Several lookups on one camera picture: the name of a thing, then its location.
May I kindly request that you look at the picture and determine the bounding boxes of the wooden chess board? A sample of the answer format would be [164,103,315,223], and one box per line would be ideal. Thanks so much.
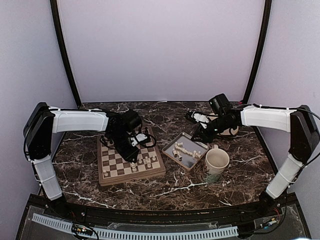
[97,138,166,187]

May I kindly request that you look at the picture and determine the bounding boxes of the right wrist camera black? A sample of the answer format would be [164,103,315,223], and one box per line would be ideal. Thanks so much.
[208,93,233,116]

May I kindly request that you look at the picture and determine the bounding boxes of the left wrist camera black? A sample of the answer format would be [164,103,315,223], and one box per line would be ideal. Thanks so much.
[122,109,142,132]

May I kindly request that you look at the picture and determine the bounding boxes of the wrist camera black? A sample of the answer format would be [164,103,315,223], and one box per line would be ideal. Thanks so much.
[208,93,233,116]
[122,109,142,132]

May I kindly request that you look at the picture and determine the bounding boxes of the ceramic mug shell print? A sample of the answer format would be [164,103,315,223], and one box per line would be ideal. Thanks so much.
[202,144,230,184]

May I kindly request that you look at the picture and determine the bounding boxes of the metal tray wood rim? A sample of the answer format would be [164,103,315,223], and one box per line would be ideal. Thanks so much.
[162,132,209,170]

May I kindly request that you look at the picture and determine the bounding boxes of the dark chess piece far left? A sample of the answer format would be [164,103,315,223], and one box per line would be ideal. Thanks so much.
[100,137,108,147]

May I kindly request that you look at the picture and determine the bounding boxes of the black front rail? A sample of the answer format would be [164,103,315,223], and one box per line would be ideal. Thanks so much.
[19,193,304,228]

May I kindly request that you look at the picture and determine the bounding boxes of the right black frame post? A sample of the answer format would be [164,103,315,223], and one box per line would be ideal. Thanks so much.
[241,0,273,106]

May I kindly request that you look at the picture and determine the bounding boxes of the left black frame post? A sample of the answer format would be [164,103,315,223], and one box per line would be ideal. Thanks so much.
[49,0,82,108]

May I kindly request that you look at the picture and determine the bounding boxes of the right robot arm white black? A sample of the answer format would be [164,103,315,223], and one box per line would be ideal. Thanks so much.
[185,104,320,200]

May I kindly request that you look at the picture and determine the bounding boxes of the white chess piece tall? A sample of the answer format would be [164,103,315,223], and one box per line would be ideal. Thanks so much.
[130,162,137,172]

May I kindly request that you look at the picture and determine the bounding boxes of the beige decorated ceramic plate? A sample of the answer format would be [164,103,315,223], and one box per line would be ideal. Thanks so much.
[219,126,239,137]

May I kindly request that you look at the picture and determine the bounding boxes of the white slotted cable duct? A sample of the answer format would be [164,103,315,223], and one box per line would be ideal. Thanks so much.
[31,213,239,240]

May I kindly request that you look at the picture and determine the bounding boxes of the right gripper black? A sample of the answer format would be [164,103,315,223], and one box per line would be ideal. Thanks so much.
[191,114,233,144]

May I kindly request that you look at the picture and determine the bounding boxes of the black frame post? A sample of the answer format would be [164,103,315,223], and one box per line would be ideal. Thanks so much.
[241,0,273,106]
[49,0,82,108]

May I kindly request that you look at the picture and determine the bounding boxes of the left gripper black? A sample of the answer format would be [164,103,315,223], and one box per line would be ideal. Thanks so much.
[109,130,140,164]

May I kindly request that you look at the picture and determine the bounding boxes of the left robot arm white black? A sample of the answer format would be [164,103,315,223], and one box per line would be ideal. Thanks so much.
[23,102,148,218]

